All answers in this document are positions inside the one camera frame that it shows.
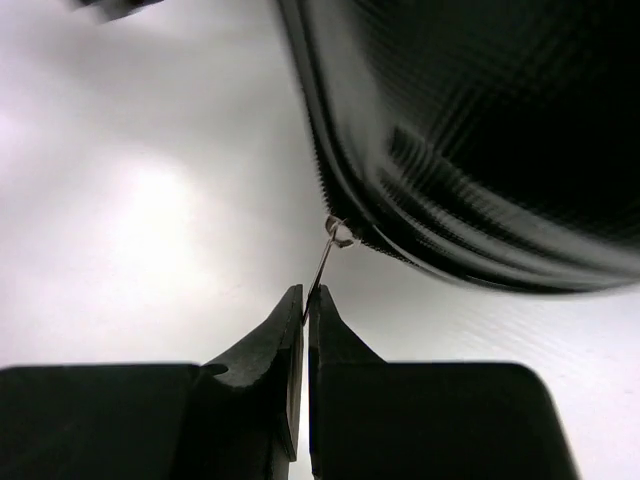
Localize black ribbed hard-shell suitcase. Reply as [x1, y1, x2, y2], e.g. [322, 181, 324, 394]
[278, 1, 639, 294]

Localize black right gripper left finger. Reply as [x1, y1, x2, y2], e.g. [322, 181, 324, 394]
[1, 285, 303, 479]

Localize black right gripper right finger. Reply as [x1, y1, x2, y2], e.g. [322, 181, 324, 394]
[309, 286, 579, 479]

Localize black suitcase zipper pull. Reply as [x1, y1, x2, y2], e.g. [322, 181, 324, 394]
[303, 215, 359, 321]

